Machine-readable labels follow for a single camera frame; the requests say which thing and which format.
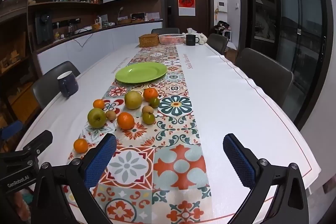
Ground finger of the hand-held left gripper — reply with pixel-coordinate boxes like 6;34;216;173
0;120;24;142
15;130;53;156

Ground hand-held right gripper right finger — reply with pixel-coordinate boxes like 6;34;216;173
223;133;310;224

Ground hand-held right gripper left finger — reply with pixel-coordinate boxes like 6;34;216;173
31;133;117;224

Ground green apple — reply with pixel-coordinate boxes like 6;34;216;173
87;108;107;128

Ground green plate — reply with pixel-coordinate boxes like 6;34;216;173
115;62;167;84

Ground white patterned tablecloth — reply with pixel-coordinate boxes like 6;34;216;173
14;42;322;224

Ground grey dining chair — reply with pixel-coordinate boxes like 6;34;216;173
206;33;229;55
31;61;81;109
151;28;180;36
234;48;294;115

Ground dark blue mug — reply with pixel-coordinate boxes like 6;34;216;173
57;71;79;98

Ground large yellow-green pear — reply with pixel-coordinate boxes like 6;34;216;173
124;91;143;110

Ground wooden bookshelf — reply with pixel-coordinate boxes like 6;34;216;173
0;0;40;132

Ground black water dispenser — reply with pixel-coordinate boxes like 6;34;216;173
35;11;54;45

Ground cardboard box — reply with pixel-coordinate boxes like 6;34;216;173
225;48;238;60

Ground white counter cabinets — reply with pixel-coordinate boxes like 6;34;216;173
37;20;164;75

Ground white tray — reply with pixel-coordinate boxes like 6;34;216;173
74;26;93;35

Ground wicker basket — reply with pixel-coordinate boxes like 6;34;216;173
139;33;160;48

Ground black mug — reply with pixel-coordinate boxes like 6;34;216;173
186;34;200;45

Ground pile of bags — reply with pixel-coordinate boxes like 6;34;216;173
214;21;231;31

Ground pink plastic basket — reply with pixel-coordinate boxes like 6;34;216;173
158;33;185;45

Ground glass sliding door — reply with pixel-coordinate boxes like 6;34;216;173
236;0;334;132

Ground black power cable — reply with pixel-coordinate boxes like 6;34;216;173
73;34;93;47

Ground red wall poster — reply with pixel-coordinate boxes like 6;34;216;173
178;0;196;16

